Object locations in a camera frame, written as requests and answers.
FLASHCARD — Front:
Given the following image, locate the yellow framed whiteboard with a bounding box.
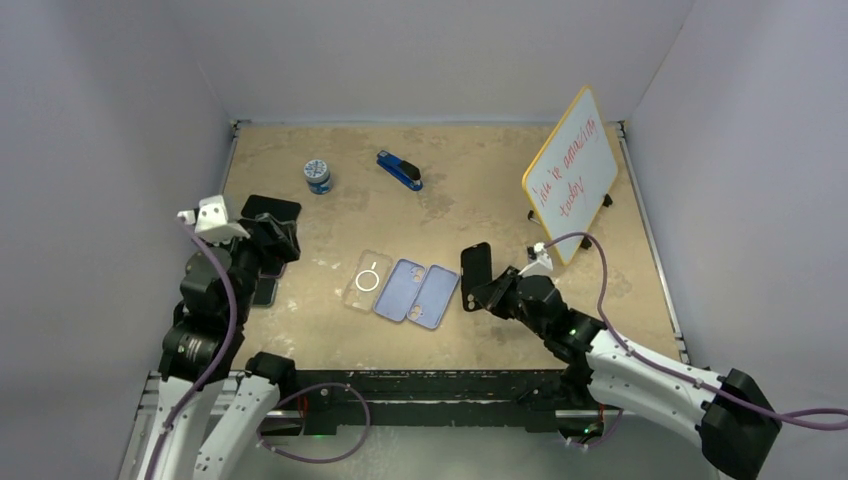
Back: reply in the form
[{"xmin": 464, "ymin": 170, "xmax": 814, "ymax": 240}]
[{"xmin": 521, "ymin": 85, "xmax": 619, "ymax": 264}]

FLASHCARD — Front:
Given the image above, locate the black phone case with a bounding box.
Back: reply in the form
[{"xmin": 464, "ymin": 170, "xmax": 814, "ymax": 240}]
[{"xmin": 460, "ymin": 242, "xmax": 492, "ymax": 312}]

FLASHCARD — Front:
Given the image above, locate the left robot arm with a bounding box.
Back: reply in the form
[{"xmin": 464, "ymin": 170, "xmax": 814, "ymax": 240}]
[{"xmin": 138, "ymin": 207, "xmax": 300, "ymax": 479}]

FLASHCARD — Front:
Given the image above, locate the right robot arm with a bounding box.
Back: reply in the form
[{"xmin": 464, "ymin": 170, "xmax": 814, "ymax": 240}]
[{"xmin": 471, "ymin": 267, "xmax": 782, "ymax": 479}]

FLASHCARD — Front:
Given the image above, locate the lilac phone case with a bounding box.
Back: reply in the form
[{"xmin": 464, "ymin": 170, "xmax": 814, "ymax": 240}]
[
  {"xmin": 406, "ymin": 265, "xmax": 460, "ymax": 330},
  {"xmin": 373, "ymin": 259, "xmax": 426, "ymax": 322}
]

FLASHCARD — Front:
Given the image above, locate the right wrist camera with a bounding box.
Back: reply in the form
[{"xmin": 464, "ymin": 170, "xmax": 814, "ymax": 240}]
[{"xmin": 519, "ymin": 242, "xmax": 553, "ymax": 277}]

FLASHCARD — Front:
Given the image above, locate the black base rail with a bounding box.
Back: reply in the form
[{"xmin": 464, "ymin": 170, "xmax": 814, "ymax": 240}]
[{"xmin": 231, "ymin": 367, "xmax": 627, "ymax": 439}]

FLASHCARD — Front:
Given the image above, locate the clear magsafe phone case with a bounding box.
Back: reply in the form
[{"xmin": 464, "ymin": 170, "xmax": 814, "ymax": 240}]
[{"xmin": 342, "ymin": 250, "xmax": 393, "ymax": 312}]

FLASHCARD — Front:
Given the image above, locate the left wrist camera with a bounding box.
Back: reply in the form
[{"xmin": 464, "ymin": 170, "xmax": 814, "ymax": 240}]
[{"xmin": 177, "ymin": 195, "xmax": 250, "ymax": 244}]

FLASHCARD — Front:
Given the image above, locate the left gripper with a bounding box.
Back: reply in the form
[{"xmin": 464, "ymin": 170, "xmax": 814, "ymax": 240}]
[{"xmin": 195, "ymin": 213, "xmax": 298, "ymax": 323}]

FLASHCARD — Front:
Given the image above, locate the blue white jar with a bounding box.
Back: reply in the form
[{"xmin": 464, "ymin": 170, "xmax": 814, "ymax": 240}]
[{"xmin": 303, "ymin": 159, "xmax": 333, "ymax": 195}]

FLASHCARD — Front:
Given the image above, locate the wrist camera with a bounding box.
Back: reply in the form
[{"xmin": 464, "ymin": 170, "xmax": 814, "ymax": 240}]
[
  {"xmin": 519, "ymin": 242, "xmax": 553, "ymax": 277},
  {"xmin": 177, "ymin": 195, "xmax": 250, "ymax": 244}
]

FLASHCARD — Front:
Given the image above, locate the blue stapler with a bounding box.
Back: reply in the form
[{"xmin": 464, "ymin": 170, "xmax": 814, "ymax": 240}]
[{"xmin": 376, "ymin": 150, "xmax": 423, "ymax": 191}]

